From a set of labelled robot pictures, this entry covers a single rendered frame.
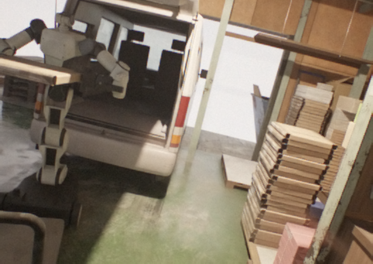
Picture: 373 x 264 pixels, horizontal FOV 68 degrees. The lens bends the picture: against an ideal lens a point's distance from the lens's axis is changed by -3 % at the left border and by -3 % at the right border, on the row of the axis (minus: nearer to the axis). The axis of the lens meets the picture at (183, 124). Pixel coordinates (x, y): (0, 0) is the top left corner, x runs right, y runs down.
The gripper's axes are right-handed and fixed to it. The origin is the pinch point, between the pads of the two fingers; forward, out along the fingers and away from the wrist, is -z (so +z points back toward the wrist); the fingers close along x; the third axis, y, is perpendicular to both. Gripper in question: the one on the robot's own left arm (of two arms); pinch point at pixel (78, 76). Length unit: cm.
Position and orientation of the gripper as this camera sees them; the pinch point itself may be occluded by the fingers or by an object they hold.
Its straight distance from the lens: 166.5
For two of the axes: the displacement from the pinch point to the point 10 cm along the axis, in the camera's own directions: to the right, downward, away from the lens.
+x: -2.3, 9.5, 2.1
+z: 9.7, 2.3, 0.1
